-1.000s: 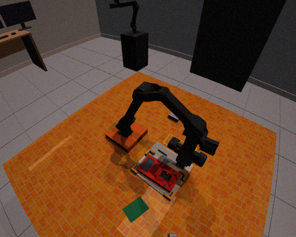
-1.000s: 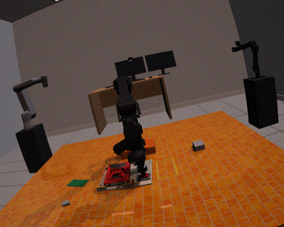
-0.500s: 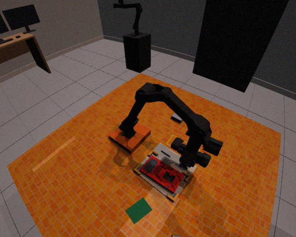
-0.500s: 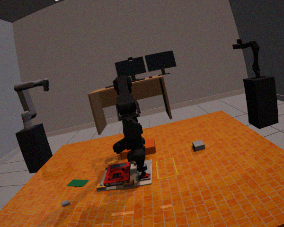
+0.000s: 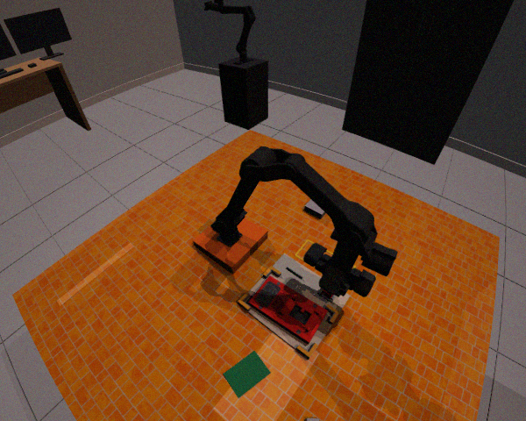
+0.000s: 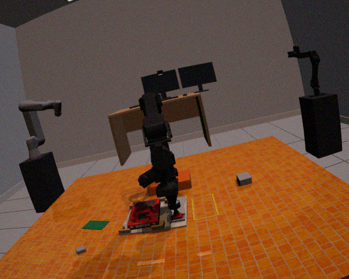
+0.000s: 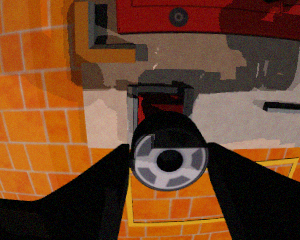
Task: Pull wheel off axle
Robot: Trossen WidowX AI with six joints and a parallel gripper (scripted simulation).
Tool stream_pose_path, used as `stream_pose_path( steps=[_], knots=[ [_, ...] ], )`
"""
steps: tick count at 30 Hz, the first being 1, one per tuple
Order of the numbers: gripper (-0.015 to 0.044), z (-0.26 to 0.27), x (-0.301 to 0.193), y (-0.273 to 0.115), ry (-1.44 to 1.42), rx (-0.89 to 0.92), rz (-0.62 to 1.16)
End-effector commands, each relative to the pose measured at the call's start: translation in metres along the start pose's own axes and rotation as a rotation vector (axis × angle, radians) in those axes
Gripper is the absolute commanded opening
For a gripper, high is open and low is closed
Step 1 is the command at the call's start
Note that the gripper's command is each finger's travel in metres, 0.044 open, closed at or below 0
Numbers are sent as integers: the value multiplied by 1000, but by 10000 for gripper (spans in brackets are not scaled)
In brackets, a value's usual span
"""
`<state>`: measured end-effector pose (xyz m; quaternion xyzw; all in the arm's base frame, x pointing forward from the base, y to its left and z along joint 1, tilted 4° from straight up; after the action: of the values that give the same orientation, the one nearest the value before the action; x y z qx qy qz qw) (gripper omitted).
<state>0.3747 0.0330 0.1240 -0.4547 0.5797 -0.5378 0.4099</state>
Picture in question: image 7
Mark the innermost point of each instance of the yellow rectangular outline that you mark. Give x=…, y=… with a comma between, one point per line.
x=129, y=200

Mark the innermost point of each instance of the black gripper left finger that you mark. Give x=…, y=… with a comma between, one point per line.
x=89, y=207

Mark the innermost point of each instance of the black wheel with grey hub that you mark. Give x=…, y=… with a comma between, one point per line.
x=159, y=133

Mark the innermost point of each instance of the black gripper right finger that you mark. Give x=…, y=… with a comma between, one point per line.
x=257, y=202

